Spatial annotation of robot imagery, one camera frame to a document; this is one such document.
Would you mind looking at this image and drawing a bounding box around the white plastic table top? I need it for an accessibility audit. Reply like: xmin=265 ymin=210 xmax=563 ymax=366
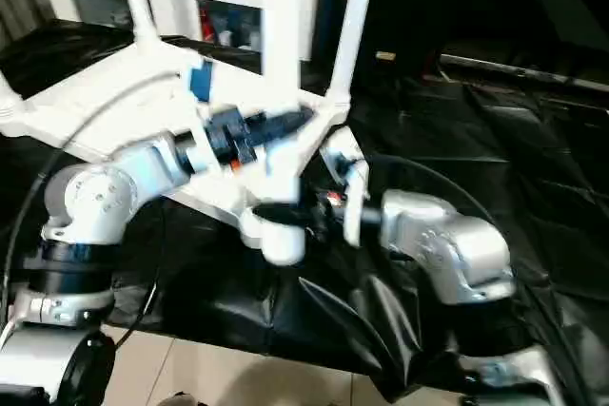
xmin=0 ymin=35 xmax=355 ymax=247

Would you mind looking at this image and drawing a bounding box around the red bottle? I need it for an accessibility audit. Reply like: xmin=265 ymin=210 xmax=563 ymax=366
xmin=199 ymin=7 xmax=217 ymax=45

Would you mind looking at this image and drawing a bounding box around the black table mat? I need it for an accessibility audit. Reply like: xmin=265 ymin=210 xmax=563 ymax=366
xmin=0 ymin=21 xmax=609 ymax=397

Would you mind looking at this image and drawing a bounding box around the silver metal rod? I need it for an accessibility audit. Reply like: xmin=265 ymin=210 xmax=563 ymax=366
xmin=442 ymin=54 xmax=609 ymax=91

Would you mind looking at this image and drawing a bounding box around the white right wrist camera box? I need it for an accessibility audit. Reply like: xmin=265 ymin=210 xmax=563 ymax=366
xmin=318 ymin=129 xmax=373 ymax=248

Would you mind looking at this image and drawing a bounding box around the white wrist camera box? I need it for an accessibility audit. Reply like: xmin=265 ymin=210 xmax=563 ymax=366
xmin=179 ymin=56 xmax=226 ymax=179
xmin=318 ymin=129 xmax=373 ymax=248

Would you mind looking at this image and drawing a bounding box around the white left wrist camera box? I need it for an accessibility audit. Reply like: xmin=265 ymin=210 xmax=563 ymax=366
xmin=179 ymin=56 xmax=226 ymax=179

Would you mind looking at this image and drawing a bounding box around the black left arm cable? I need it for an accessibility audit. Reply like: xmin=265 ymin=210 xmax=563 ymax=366
xmin=0 ymin=71 xmax=193 ymax=331

